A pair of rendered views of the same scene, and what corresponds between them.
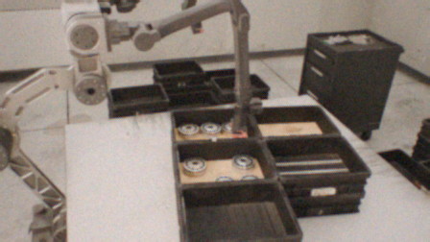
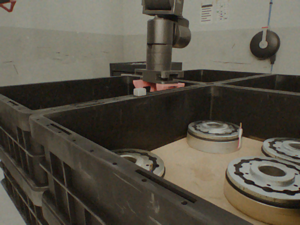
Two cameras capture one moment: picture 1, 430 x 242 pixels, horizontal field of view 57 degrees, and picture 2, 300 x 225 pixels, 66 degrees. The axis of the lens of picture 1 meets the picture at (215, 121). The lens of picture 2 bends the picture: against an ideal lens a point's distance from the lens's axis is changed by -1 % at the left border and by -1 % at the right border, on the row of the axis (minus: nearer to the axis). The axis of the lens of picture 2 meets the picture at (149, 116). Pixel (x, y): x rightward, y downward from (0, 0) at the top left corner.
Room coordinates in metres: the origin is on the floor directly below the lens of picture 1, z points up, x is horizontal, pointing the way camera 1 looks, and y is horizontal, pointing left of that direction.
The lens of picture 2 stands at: (1.16, 0.21, 1.00)
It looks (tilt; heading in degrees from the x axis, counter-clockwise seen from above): 16 degrees down; 326
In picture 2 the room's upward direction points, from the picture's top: straight up
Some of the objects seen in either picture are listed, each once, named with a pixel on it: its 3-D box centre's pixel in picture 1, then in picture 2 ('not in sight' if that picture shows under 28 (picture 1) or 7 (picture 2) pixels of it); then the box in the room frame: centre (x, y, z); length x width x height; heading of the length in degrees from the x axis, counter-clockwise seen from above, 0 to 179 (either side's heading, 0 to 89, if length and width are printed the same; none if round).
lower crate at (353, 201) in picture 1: (307, 185); not in sight; (1.42, -0.44, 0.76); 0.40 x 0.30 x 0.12; 100
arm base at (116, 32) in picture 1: (116, 32); not in sight; (1.38, 0.37, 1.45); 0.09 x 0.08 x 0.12; 20
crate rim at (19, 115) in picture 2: (212, 125); (100, 91); (1.65, 0.01, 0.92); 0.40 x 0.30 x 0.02; 100
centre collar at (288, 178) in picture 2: not in sight; (271, 172); (1.29, -0.05, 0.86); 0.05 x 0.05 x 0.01
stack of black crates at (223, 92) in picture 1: (238, 108); not in sight; (2.86, -0.19, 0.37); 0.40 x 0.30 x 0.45; 110
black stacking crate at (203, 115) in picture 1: (212, 133); (101, 113); (1.65, 0.01, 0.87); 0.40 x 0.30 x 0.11; 100
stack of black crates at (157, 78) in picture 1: (179, 92); not in sight; (3.09, 0.33, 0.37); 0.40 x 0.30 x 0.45; 110
